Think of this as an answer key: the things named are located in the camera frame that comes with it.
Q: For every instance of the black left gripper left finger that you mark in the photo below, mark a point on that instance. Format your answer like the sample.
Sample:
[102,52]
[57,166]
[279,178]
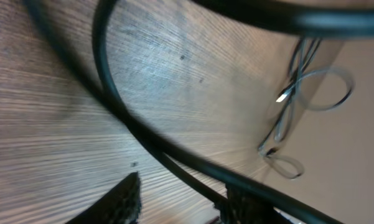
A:
[121,205]

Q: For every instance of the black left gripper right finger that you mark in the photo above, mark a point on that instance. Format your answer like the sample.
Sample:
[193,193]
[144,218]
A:
[241,207]

